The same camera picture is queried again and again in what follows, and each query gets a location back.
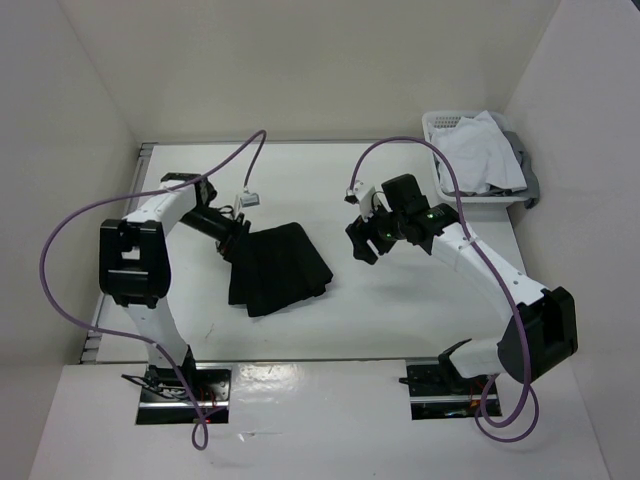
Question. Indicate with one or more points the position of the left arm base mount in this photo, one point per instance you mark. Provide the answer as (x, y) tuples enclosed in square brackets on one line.
[(164, 399)]

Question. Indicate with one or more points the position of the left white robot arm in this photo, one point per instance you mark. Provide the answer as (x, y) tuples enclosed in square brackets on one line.
[(135, 271)]

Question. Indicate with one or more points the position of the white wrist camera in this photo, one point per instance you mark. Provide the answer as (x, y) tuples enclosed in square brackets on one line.
[(365, 197), (247, 200)]

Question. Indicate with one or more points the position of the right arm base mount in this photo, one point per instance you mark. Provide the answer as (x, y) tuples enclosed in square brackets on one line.
[(431, 397)]

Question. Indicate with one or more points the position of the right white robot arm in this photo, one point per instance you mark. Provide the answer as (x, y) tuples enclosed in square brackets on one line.
[(540, 329)]

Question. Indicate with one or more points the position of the white skirt in basket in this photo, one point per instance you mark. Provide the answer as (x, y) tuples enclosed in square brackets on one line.
[(481, 156)]

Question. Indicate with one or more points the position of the white laundry basket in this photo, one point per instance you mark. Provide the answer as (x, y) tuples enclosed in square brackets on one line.
[(448, 119)]

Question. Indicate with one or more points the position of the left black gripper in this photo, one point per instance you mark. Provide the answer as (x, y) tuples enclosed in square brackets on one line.
[(233, 232)]

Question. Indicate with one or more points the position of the grey skirt in basket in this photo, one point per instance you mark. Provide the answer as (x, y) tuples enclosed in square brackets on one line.
[(529, 197)]

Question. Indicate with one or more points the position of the black pleated skirt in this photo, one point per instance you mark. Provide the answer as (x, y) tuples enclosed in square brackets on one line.
[(276, 268)]

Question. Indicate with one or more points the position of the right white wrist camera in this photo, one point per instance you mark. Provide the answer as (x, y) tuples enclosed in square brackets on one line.
[(365, 197)]

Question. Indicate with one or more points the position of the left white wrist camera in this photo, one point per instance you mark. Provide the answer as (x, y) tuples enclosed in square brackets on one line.
[(247, 200)]

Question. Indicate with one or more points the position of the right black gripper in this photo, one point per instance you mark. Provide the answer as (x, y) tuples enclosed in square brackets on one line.
[(357, 232)]

